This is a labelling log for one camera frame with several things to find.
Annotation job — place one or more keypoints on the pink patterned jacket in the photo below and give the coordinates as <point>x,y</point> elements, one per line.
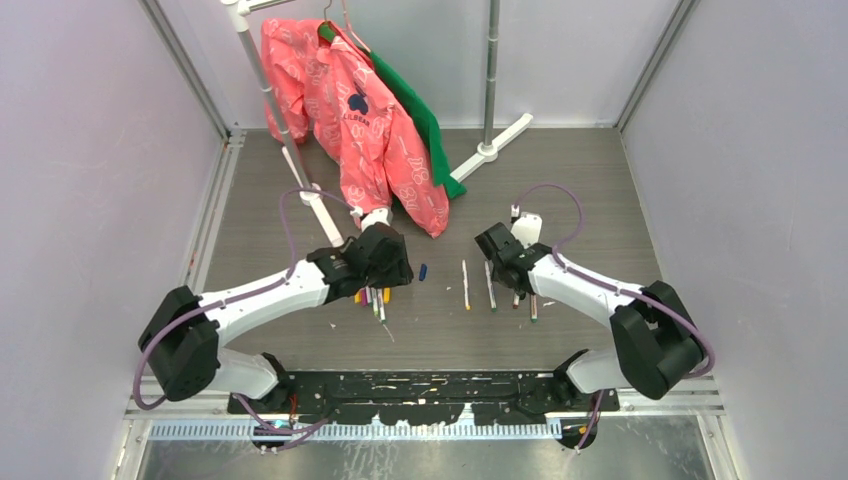
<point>325,87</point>

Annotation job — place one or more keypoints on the green garment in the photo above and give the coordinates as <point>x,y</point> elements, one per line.
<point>425,122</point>

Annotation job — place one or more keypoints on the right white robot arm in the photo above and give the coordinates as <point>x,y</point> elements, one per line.
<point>655,342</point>

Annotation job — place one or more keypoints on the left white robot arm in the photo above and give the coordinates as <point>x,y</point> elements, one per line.
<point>185,342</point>

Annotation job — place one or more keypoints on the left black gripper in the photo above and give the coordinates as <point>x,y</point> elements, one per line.
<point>401,272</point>

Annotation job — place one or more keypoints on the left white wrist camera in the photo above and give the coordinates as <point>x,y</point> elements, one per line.
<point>364,220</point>

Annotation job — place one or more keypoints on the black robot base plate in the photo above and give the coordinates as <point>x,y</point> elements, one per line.
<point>424,398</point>

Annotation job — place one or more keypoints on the white ribbed cable duct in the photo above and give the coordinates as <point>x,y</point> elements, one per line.
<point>245,429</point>

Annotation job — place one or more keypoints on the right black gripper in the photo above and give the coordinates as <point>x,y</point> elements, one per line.
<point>495,274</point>

